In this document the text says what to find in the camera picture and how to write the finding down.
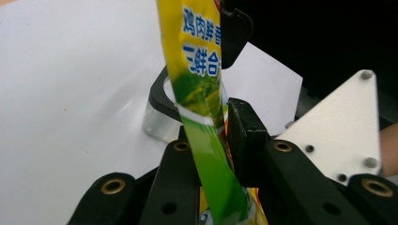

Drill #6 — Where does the white paper sheet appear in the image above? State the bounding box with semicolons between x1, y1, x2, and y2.
0;0;304;225

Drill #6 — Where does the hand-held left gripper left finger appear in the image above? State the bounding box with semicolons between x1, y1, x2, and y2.
177;125;191;143

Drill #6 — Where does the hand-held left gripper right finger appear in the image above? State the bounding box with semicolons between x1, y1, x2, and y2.
227;97;270;188

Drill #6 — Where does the yellow green seasoning packet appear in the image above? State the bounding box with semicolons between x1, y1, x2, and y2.
156;0;269;225

